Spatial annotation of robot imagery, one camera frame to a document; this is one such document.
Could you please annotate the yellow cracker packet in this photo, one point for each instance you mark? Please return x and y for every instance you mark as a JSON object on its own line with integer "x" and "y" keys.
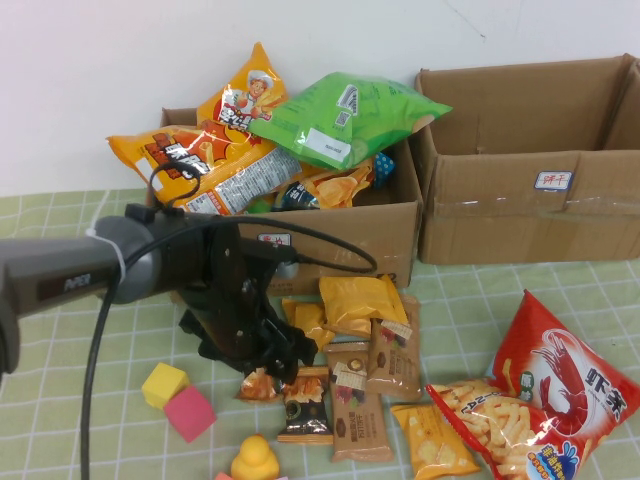
{"x": 435, "y": 440}

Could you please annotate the blue polka-dot potato chips bag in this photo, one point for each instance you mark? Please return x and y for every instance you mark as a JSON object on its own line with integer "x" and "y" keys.
{"x": 345, "y": 187}

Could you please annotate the black crisps snack packet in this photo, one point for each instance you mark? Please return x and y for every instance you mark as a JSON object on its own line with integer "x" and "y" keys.
{"x": 307, "y": 415}
{"x": 255, "y": 387}

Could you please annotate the orange fries bag grey text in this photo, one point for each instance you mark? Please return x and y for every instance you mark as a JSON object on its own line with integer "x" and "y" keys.
{"x": 225, "y": 150}

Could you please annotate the yellow rubber duck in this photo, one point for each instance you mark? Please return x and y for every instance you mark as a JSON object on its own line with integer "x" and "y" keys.
{"x": 255, "y": 457}

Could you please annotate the dark teal snack bag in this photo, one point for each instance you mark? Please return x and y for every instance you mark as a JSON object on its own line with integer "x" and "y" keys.
{"x": 297, "y": 197}

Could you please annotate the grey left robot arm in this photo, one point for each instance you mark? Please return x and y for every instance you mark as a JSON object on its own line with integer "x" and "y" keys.
{"x": 50, "y": 280}

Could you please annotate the cardboard box with printed web address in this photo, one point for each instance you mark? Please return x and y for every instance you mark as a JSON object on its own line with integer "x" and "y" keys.
{"x": 350, "y": 240}

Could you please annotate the yellow foam cube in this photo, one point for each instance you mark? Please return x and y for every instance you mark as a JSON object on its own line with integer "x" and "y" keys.
{"x": 165, "y": 382}

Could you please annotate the large yellow snack packet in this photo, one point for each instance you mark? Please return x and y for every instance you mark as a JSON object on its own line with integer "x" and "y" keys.
{"x": 355, "y": 300}

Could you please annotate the small green snack packet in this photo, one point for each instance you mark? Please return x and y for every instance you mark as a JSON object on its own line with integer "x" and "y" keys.
{"x": 260, "y": 206}

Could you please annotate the small yellow snack packet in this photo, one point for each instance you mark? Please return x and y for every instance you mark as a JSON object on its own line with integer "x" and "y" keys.
{"x": 307, "y": 320}

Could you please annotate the green checked tablecloth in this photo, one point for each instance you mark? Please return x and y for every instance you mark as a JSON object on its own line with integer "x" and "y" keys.
{"x": 50, "y": 425}

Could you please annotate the red prawn cracker bag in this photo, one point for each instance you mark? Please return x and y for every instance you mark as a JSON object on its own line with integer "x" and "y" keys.
{"x": 565, "y": 380}

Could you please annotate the orange fries bag with chef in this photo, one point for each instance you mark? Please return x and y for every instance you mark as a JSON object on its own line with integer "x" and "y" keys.
{"x": 250, "y": 90}

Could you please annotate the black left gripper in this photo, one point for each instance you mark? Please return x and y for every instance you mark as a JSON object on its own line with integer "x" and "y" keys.
{"x": 235, "y": 310}

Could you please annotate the dark yellow snack packet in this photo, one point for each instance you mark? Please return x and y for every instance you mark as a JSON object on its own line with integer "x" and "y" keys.
{"x": 345, "y": 328}

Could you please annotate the green chips bag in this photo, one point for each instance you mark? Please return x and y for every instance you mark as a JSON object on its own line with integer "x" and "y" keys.
{"x": 340, "y": 120}

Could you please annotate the wide taped cardboard box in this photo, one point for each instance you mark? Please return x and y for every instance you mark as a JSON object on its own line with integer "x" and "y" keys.
{"x": 500, "y": 230}

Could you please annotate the white zip tie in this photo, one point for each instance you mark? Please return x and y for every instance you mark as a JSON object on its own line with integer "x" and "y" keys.
{"x": 117, "y": 260}

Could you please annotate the pink foam cube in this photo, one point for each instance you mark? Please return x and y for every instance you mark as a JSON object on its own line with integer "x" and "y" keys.
{"x": 190, "y": 412}

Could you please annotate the pink toy piece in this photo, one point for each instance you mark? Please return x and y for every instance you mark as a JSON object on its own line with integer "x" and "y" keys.
{"x": 225, "y": 476}

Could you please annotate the brown biscuit packet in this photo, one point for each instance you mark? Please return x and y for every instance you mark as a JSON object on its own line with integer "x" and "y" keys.
{"x": 395, "y": 365}
{"x": 360, "y": 420}

